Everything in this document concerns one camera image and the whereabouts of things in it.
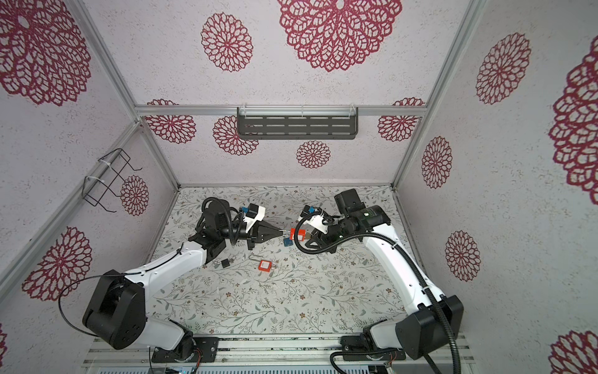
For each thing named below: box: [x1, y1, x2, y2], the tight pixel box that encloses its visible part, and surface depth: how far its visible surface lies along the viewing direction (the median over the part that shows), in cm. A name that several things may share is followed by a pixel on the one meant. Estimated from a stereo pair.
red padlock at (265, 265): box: [257, 259, 273, 272], surface depth 93 cm
